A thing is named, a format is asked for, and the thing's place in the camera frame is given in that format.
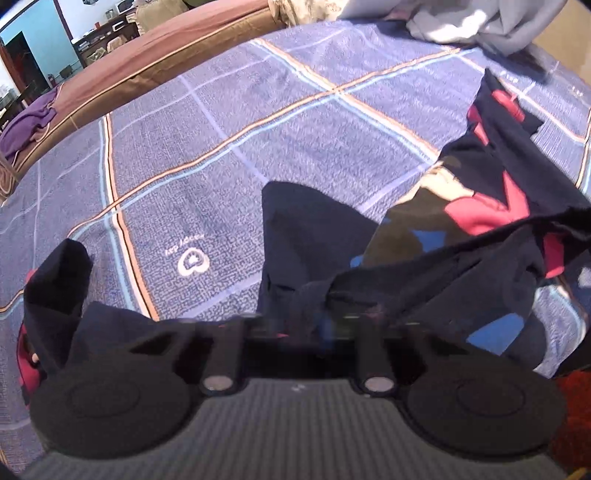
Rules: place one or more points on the red rug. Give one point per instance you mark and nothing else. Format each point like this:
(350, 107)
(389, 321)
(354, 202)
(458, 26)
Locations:
(576, 415)

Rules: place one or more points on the brown blanket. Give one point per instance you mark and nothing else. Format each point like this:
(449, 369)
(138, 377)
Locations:
(138, 55)

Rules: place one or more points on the navy printed shirt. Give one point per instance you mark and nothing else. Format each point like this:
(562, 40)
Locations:
(475, 258)

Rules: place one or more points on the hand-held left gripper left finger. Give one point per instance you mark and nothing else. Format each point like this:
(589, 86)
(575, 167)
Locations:
(226, 353)

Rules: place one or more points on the blue plaid bedsheet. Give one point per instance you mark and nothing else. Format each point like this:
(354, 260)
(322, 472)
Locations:
(258, 134)

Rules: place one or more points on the grey and white clothes pile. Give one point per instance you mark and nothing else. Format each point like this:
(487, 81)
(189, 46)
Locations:
(480, 23)

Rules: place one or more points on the dark wooden shelf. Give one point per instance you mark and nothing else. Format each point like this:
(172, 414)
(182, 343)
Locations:
(99, 39)

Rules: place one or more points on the beige patterned cloth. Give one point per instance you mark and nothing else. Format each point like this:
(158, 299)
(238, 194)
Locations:
(304, 11)

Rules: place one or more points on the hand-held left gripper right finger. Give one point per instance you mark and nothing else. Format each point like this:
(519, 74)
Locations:
(372, 355)

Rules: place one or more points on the purple cloth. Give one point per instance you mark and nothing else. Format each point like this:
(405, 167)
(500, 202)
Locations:
(25, 122)

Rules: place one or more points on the blue doorway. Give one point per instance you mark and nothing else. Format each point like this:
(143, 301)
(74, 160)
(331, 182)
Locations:
(23, 69)

